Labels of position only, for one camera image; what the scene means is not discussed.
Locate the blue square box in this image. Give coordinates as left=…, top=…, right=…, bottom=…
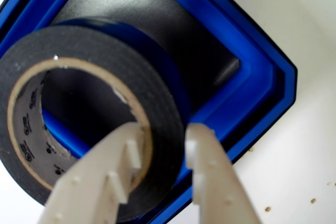
left=0, top=0, right=299, bottom=224

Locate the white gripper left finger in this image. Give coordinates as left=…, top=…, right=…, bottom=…
left=38, top=123, right=145, bottom=224

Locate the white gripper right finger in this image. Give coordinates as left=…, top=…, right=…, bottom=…
left=185, top=123, right=260, bottom=224

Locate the black tape roll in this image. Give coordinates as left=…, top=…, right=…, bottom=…
left=0, top=17, right=192, bottom=223

